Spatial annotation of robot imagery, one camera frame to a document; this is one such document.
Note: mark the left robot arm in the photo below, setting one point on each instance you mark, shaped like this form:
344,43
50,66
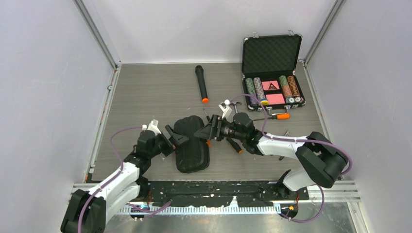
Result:
89,210

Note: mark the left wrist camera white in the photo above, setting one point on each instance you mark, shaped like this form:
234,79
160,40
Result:
152,126

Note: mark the orange handled pliers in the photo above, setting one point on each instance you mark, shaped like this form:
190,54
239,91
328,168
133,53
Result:
286,134

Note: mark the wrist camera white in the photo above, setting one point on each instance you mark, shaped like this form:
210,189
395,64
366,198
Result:
152,126
225,108

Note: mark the thin orange black screwdriver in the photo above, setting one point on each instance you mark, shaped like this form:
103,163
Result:
207,116

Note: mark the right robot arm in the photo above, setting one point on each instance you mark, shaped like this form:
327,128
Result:
322,163

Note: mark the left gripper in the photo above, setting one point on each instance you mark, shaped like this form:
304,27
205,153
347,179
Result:
176,140

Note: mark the black microphone orange end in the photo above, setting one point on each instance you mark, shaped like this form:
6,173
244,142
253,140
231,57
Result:
199,71

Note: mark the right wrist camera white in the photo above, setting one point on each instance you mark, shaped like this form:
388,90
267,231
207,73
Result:
225,108

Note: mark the claw hammer black handle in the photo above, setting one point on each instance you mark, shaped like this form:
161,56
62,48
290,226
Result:
235,105

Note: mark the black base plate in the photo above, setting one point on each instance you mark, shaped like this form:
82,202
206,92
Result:
216,193

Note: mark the open poker chip case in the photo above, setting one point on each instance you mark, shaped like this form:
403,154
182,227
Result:
268,72

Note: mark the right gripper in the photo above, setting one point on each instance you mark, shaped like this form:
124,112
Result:
211,131

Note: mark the black tool kit case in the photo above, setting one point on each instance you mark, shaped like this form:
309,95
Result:
193,155

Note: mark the orange handled screwdriver by case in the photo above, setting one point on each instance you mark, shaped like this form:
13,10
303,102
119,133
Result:
278,116

